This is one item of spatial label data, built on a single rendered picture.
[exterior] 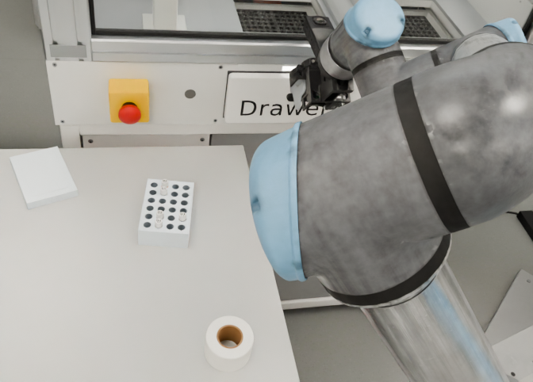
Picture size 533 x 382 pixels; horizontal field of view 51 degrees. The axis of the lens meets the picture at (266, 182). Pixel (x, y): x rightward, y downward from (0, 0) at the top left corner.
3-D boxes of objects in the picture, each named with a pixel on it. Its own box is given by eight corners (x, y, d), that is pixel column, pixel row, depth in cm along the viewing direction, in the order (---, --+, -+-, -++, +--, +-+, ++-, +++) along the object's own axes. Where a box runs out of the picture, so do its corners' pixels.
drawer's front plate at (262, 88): (359, 122, 120) (373, 79, 112) (224, 123, 113) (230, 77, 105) (357, 117, 121) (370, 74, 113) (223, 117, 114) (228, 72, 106)
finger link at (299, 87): (281, 116, 108) (301, 102, 99) (279, 87, 109) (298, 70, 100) (297, 117, 109) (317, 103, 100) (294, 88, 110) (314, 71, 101)
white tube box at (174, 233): (187, 248, 96) (189, 234, 94) (138, 245, 95) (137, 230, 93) (193, 196, 105) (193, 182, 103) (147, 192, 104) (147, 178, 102)
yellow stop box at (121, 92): (149, 125, 106) (149, 94, 101) (109, 125, 104) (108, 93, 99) (148, 108, 109) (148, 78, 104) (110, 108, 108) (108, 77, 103)
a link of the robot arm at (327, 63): (325, 24, 85) (375, 25, 87) (316, 36, 89) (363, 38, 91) (329, 71, 84) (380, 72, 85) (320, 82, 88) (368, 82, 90)
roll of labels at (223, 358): (212, 378, 80) (215, 364, 78) (197, 337, 85) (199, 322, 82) (257, 364, 83) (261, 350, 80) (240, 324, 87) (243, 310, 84)
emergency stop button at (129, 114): (141, 126, 103) (140, 108, 100) (118, 127, 102) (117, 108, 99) (140, 116, 105) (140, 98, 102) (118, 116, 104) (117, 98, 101)
